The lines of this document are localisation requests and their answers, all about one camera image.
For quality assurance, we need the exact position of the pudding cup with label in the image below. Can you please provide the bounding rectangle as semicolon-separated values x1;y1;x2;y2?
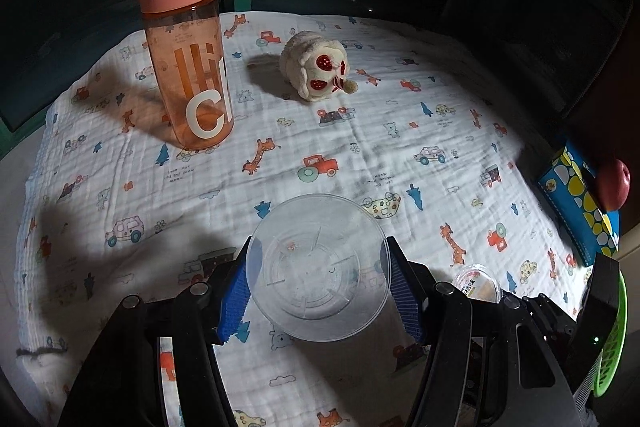
452;265;502;303

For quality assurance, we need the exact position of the cream plush sheep toy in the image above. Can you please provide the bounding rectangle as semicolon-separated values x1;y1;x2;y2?
279;31;358;102

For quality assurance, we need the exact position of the orange transparent water bottle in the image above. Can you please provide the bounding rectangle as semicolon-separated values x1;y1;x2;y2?
139;0;234;151

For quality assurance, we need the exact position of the green plastic basket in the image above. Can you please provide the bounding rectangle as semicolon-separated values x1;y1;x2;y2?
592;273;628;398

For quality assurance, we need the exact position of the red apple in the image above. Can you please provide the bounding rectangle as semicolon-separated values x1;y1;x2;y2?
596;158;630;213

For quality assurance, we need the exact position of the blue yellow tissue box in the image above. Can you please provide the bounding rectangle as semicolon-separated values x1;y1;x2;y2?
537;141;620;267

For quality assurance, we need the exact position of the clear plastic cup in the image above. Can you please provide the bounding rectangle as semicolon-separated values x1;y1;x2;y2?
245;194;392;343

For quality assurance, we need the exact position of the white cartoon print cloth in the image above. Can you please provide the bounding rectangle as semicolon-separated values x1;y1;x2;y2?
15;12;589;426

